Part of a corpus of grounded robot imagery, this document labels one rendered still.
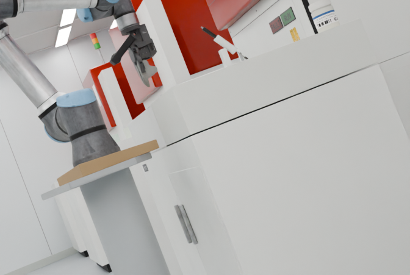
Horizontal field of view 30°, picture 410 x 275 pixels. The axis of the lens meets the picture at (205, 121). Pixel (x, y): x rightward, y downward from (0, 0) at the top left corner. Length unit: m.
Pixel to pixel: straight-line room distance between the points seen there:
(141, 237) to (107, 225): 0.11
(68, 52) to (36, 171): 1.69
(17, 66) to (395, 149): 1.18
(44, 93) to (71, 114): 0.17
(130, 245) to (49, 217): 8.28
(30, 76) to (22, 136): 8.14
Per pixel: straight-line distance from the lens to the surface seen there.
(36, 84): 2.46
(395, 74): 2.78
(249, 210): 2.17
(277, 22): 2.92
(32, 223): 10.54
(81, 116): 2.31
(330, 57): 2.30
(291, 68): 2.25
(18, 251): 10.55
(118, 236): 2.28
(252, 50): 3.26
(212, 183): 2.14
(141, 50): 2.64
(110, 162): 2.22
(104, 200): 2.28
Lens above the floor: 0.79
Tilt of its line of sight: 1 degrees up
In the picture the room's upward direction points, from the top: 21 degrees counter-clockwise
